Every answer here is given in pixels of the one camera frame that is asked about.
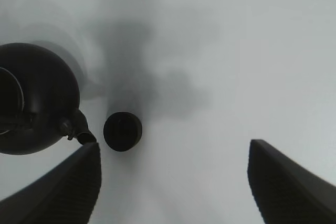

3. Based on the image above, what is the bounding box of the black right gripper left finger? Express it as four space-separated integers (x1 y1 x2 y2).
1 143 102 223

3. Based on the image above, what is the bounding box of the black round teapot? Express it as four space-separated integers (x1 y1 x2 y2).
1 43 96 155

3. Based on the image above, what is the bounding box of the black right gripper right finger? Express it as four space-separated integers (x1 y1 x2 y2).
247 140 335 223

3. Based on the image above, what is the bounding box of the small black teacup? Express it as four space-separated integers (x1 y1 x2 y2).
103 111 143 152

